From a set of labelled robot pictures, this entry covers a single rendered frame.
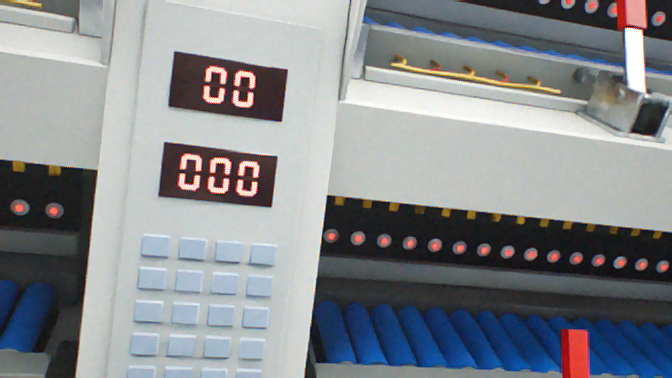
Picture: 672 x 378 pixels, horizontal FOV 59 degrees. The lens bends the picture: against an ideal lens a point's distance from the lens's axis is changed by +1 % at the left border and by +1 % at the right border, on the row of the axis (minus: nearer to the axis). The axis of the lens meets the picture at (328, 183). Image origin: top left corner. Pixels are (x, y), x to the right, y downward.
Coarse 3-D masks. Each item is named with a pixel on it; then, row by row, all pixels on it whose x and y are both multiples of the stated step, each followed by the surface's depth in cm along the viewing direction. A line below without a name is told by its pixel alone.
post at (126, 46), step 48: (144, 0) 24; (192, 0) 24; (240, 0) 24; (288, 0) 25; (336, 0) 25; (336, 48) 25; (336, 96) 26; (96, 192) 24; (96, 240) 24; (96, 288) 24; (96, 336) 24; (288, 336) 26
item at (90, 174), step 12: (456, 24) 48; (84, 180) 42; (96, 180) 43; (84, 192) 42; (84, 204) 43; (84, 216) 43; (84, 228) 43; (84, 240) 43; (0, 252) 42; (84, 252) 43; (84, 264) 43; (84, 276) 43; (324, 276) 47; (336, 276) 47; (84, 288) 43; (480, 288) 50; (636, 300) 54; (648, 300) 54
